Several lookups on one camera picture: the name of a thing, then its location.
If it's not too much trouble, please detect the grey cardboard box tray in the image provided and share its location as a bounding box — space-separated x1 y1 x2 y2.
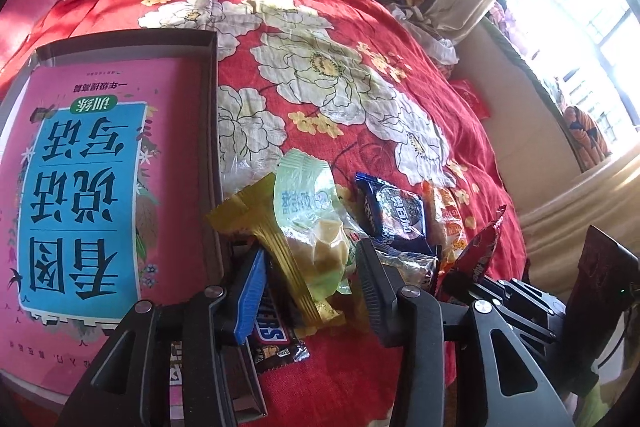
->
1 29 265 426

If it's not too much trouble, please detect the orange patterned cushion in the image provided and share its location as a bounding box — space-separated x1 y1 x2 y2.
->
564 106 611 169

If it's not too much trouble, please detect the red envelope packet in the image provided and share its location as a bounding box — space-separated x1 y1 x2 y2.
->
449 79 491 120

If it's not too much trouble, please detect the brown Snickers bar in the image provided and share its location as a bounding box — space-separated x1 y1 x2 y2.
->
248 287 310 374

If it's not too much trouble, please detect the dark blue Oreo packet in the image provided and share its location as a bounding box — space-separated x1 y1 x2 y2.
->
355 172 433 256

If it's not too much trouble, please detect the pink children's book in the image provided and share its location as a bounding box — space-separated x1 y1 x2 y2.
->
1 57 206 395

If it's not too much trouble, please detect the green white snack packet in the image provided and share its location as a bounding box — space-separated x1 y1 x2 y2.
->
273 148 352 301

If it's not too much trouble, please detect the orange cracker packet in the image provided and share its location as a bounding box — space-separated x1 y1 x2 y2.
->
422 181 468 265

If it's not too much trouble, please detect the clear small pastry packet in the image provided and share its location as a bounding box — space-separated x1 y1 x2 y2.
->
373 241 440 293

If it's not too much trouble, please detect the white plastic bag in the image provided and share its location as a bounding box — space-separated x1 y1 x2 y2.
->
386 3 459 66

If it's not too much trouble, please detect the gold candy bar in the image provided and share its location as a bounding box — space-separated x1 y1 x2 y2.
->
207 173 346 329

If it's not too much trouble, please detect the red lollipop candy packet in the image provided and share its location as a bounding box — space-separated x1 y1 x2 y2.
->
436 205 506 303

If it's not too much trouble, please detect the red floral bedspread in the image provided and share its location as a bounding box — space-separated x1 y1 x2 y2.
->
1 0 526 426

